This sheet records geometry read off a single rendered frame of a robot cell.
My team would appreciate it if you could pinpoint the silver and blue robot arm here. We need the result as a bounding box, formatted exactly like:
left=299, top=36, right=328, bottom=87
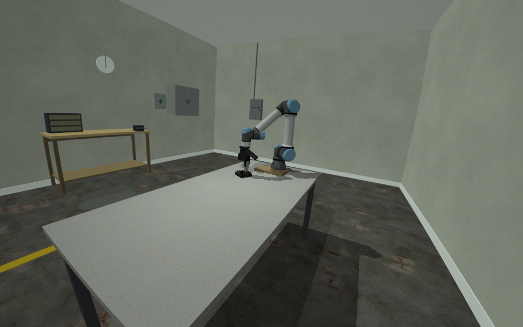
left=242, top=99, right=300, bottom=170

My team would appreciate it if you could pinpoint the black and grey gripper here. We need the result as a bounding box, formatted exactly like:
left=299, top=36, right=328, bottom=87
left=238, top=146, right=250, bottom=173

